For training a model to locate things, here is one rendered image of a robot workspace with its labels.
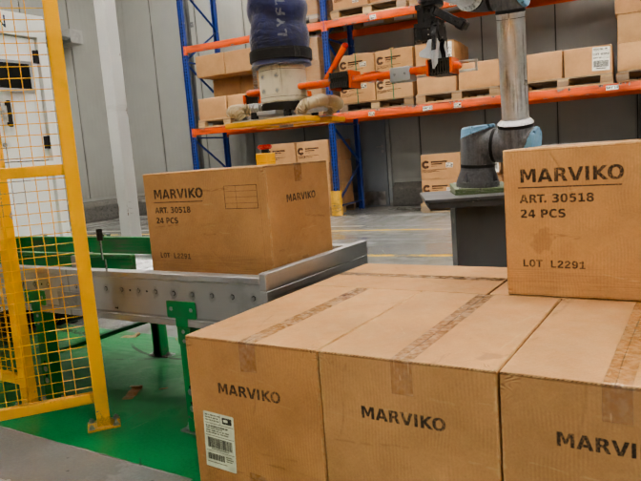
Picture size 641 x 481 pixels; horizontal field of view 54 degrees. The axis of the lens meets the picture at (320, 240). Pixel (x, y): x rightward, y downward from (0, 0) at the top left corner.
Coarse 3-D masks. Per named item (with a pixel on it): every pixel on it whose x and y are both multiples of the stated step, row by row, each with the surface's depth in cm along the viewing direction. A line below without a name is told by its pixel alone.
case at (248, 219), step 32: (320, 160) 243; (160, 192) 241; (192, 192) 233; (224, 192) 224; (256, 192) 217; (288, 192) 225; (320, 192) 243; (160, 224) 244; (192, 224) 235; (224, 224) 227; (256, 224) 219; (288, 224) 225; (320, 224) 243; (160, 256) 247; (192, 256) 238; (224, 256) 229; (256, 256) 221; (288, 256) 225
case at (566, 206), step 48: (576, 144) 174; (624, 144) 154; (528, 192) 168; (576, 192) 162; (624, 192) 156; (528, 240) 170; (576, 240) 164; (624, 240) 158; (528, 288) 172; (576, 288) 166; (624, 288) 160
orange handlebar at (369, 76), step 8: (456, 64) 194; (368, 72) 208; (376, 72) 207; (384, 72) 205; (416, 72) 200; (424, 72) 199; (320, 80) 217; (352, 80) 211; (360, 80) 210; (368, 80) 208; (376, 80) 209; (304, 88) 221; (312, 88) 224
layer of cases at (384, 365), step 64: (256, 320) 169; (320, 320) 164; (384, 320) 159; (448, 320) 155; (512, 320) 151; (576, 320) 146; (640, 320) 143; (192, 384) 161; (256, 384) 150; (320, 384) 140; (384, 384) 131; (448, 384) 123; (512, 384) 117; (576, 384) 110; (640, 384) 107; (256, 448) 153; (320, 448) 142; (384, 448) 134; (448, 448) 126; (512, 448) 119; (576, 448) 112; (640, 448) 107
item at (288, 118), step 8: (288, 112) 217; (248, 120) 222; (256, 120) 219; (264, 120) 217; (272, 120) 216; (280, 120) 214; (288, 120) 213; (296, 120) 211; (304, 120) 210; (312, 120) 213; (232, 128) 225; (240, 128) 226; (248, 128) 230
